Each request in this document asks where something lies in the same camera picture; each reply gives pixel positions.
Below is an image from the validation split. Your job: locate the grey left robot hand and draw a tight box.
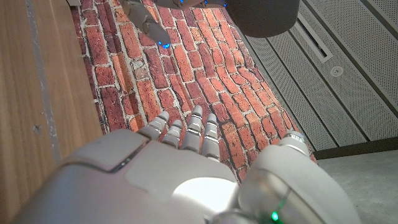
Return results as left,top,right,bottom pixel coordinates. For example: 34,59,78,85
119,0,228,50

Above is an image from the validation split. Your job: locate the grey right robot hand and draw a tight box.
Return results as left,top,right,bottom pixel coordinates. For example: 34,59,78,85
12,105,363,224

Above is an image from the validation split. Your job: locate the red brick printed backdrop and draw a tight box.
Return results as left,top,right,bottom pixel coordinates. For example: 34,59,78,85
69,0,318,185

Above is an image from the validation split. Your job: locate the long ceiling slot vent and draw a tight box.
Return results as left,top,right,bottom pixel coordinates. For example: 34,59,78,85
290,20,334,63

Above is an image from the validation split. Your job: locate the round ceiling sprinkler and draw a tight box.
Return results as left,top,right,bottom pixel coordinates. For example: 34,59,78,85
330,65,345,78

